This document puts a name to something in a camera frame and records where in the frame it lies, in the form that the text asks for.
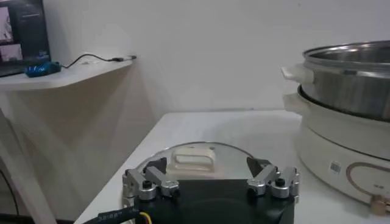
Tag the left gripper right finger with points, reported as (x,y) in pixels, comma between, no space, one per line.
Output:
(268,178)

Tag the blue computer mouse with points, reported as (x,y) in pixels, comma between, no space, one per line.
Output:
(42,69)

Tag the steel steamer pot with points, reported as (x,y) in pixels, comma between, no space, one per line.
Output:
(344,91)

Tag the white side desk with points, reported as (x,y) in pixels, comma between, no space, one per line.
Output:
(61,79)

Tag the dark computer screen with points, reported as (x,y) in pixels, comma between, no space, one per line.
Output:
(27,30)

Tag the cream electric cooker base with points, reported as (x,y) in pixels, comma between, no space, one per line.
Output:
(329,143)

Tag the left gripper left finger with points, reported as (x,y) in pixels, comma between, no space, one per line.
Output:
(152,178)

